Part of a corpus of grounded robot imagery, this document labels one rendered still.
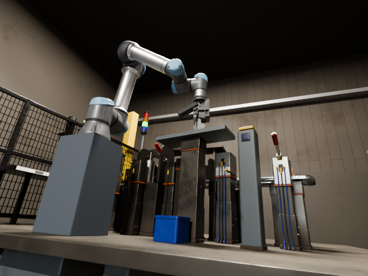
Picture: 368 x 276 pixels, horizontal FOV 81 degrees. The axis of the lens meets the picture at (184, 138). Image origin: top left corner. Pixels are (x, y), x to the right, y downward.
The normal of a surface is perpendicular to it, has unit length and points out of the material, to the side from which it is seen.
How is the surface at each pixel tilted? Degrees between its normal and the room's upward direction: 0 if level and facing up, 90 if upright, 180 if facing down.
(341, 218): 90
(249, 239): 90
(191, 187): 90
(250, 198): 90
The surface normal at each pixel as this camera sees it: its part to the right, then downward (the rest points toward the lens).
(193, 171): -0.50, -0.36
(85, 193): 0.93, -0.08
